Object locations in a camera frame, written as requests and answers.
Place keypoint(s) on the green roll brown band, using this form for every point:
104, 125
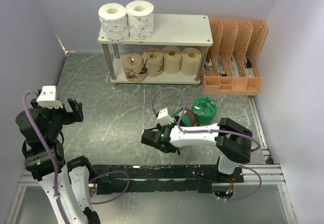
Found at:
188, 119

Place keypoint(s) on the white roll with red dots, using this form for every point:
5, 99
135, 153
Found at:
140, 16

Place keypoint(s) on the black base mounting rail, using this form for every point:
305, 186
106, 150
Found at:
162, 178

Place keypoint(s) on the brown roll white label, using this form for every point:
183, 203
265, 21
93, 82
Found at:
133, 67

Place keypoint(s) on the grey white tape dispenser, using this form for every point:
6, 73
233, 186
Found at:
208, 63

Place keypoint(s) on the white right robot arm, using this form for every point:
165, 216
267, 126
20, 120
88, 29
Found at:
231, 138

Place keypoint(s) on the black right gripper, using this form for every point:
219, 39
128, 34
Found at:
159, 126

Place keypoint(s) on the black item in organizer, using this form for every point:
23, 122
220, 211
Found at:
248, 64

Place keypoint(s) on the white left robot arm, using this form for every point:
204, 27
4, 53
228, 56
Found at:
65, 183

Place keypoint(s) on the orange plastic file organizer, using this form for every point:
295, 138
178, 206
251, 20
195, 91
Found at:
238, 39

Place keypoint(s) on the white paper roll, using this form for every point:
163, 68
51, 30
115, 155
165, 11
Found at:
114, 22

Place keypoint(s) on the white packets in organizer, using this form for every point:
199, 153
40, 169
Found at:
234, 68

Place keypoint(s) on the brown roll with cartoon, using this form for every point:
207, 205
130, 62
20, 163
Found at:
153, 61

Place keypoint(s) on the white two-tier shelf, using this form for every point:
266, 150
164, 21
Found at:
169, 29

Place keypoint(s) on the tan unwrapped paper roll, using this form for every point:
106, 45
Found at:
172, 59
191, 58

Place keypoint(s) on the green paper roll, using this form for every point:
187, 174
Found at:
204, 109

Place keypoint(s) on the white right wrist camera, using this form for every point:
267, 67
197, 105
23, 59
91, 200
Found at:
164, 117

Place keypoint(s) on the blue item in organizer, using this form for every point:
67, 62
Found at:
220, 65

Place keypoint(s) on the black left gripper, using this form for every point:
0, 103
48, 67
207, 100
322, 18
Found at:
75, 114

